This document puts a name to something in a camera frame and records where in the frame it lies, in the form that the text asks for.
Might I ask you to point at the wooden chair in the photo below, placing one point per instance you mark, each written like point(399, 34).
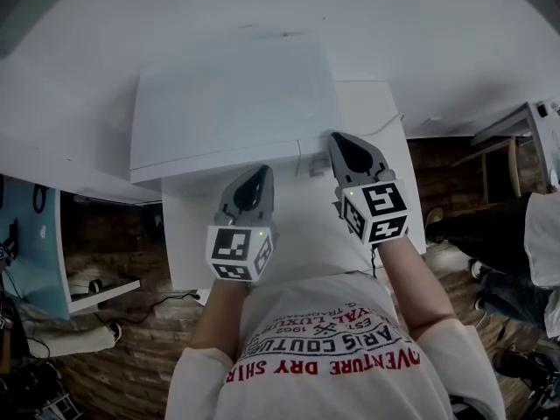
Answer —
point(514, 169)

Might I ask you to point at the white desk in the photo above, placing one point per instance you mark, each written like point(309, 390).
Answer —
point(542, 147)

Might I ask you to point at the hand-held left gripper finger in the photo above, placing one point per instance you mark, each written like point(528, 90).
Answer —
point(268, 204)
point(225, 199)

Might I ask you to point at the person's white printed shirt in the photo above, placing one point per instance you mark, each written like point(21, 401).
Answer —
point(306, 401)

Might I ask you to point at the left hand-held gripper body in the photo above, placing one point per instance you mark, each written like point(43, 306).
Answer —
point(227, 245)

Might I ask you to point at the person's left forearm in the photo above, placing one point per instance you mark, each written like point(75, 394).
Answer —
point(219, 317)

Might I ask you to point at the small black device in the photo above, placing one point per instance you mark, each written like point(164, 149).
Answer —
point(13, 234)

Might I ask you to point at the white microwave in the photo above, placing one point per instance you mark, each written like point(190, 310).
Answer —
point(227, 99)

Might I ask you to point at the person's right forearm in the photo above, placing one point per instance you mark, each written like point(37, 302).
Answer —
point(415, 287)

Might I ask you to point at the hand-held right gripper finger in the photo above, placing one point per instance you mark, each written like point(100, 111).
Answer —
point(359, 156)
point(334, 164)

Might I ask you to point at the white table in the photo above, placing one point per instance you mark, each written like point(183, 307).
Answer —
point(306, 234)

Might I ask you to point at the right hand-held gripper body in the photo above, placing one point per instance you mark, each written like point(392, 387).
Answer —
point(380, 201)

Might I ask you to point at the light blue table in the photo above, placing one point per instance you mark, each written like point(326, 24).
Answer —
point(39, 274)

